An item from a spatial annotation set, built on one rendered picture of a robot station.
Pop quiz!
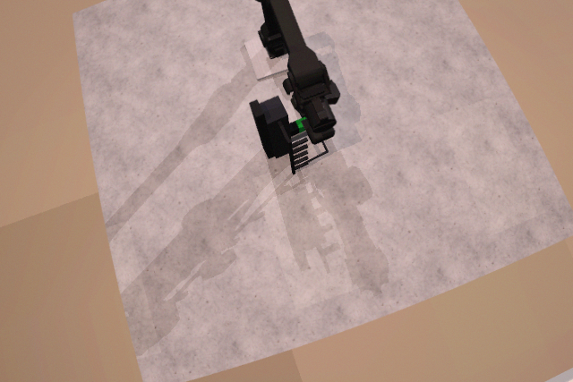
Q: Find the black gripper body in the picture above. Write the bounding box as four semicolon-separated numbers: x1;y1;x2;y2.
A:
283;78;335;145

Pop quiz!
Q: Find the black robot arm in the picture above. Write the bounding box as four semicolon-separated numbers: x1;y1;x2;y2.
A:
255;0;340;133

